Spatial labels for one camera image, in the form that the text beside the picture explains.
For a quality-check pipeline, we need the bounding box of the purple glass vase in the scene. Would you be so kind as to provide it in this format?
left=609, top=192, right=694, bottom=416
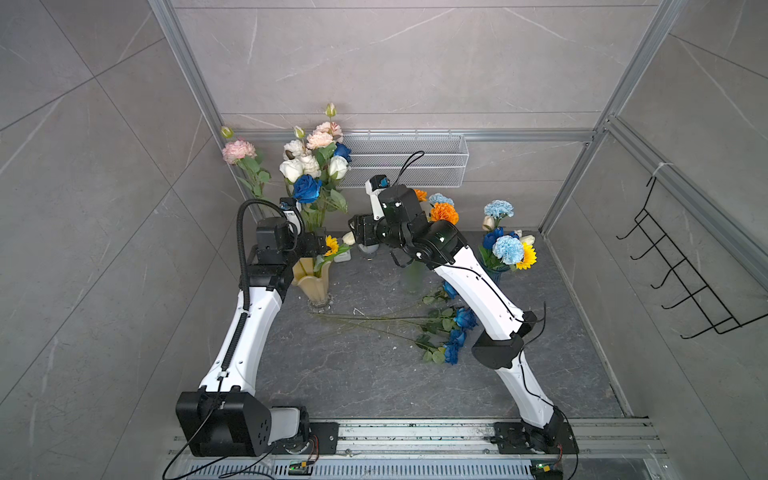
left=483, top=265, right=511, bottom=285

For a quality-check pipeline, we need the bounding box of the cream tulip bud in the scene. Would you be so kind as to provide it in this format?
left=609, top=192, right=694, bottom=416
left=342, top=232, right=356, bottom=246

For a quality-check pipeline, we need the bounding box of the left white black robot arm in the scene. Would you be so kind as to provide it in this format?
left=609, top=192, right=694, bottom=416
left=175, top=213, right=310, bottom=457

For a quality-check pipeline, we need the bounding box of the blue rose picked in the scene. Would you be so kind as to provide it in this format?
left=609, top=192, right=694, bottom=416
left=414, top=330, right=466, bottom=350
left=422, top=282, right=458, bottom=305
left=421, top=307, right=478, bottom=333

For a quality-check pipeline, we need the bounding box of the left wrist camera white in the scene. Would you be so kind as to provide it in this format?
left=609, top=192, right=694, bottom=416
left=279, top=197, right=307, bottom=235

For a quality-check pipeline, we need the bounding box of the yellow wavy glass vase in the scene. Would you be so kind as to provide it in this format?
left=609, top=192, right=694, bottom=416
left=292, top=257, right=331, bottom=307

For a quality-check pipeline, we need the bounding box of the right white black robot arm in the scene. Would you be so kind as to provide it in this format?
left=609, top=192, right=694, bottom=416
left=349, top=175, right=579, bottom=455

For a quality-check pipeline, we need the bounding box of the small yellow sunflower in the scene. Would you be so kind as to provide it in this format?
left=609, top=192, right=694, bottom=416
left=324, top=235, right=340, bottom=257

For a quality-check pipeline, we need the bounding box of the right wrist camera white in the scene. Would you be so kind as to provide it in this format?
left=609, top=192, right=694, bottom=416
left=365, top=174, right=390, bottom=221

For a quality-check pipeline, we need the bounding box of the light blue carnation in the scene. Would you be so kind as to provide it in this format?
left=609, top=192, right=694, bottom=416
left=492, top=235, right=525, bottom=265
left=484, top=200, right=514, bottom=220

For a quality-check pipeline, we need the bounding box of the light blue carnation lower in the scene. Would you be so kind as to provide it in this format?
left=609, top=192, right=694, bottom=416
left=492, top=235, right=525, bottom=265

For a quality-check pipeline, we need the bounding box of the blue rose top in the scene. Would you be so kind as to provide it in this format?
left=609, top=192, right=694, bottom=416
left=333, top=142, right=351, bottom=162

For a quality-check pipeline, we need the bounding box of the clear green glass vase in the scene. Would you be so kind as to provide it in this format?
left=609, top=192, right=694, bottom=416
left=403, top=261, right=428, bottom=294

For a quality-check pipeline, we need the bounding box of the pink rose middle left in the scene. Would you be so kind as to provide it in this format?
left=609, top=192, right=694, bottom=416
left=222, top=140, right=256, bottom=165

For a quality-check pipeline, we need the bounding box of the white rose tall stem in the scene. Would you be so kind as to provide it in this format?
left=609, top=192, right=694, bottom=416
left=328, top=155, right=349, bottom=181

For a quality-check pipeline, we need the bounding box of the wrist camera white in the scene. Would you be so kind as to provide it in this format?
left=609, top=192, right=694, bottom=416
left=365, top=174, right=390, bottom=221
left=279, top=197, right=307, bottom=235

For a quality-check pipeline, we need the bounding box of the metal base rail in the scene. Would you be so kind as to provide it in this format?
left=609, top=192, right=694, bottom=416
left=163, top=418, right=676, bottom=479

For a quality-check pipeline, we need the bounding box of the peach rose pair top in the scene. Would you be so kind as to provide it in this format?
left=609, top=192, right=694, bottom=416
left=306, top=121, right=343, bottom=150

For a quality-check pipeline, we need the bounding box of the yellow sunflower purple vase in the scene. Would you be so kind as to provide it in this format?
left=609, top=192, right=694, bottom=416
left=516, top=243, right=537, bottom=270

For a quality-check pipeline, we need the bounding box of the small white rose left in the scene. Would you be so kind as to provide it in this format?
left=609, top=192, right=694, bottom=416
left=283, top=139, right=307, bottom=160

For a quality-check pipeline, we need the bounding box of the light blue carnation middle vase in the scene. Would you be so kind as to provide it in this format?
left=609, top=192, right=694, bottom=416
left=428, top=193, right=455, bottom=206

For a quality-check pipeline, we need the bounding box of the small white plastic bracket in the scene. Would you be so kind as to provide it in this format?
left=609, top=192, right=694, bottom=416
left=333, top=250, right=351, bottom=263

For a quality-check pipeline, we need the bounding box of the black corrugated cable conduit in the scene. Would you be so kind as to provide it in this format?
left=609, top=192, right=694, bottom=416
left=218, top=198, right=289, bottom=373

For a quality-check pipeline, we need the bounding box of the light blue carnation upper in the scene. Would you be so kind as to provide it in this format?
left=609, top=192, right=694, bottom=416
left=484, top=200, right=514, bottom=220

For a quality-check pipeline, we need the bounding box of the orange carnation large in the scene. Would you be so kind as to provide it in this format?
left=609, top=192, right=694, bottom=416
left=430, top=203, right=460, bottom=225

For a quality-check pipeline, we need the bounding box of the small grey round vase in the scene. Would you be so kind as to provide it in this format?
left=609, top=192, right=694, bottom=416
left=358, top=244, right=380, bottom=256

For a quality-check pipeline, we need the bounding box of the black wire hook rack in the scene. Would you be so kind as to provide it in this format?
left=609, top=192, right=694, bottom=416
left=616, top=176, right=767, bottom=340

